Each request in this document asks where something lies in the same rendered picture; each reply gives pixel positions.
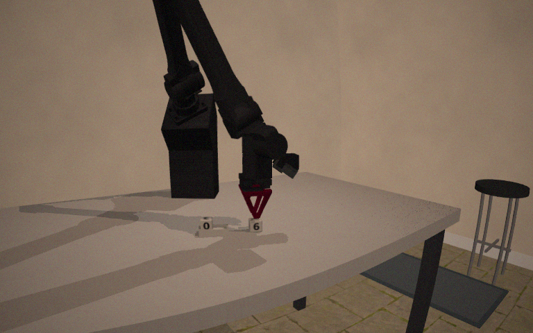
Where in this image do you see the white calendar cube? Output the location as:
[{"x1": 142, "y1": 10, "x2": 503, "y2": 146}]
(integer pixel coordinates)
[
  {"x1": 248, "y1": 218, "x2": 262, "y2": 232},
  {"x1": 200, "y1": 216, "x2": 213, "y2": 230}
]

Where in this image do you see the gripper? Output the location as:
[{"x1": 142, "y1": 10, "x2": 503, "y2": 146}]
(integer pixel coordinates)
[{"x1": 239, "y1": 154, "x2": 272, "y2": 219}]

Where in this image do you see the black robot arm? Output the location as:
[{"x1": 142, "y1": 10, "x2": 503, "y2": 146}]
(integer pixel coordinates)
[{"x1": 153, "y1": 0, "x2": 299, "y2": 179}]

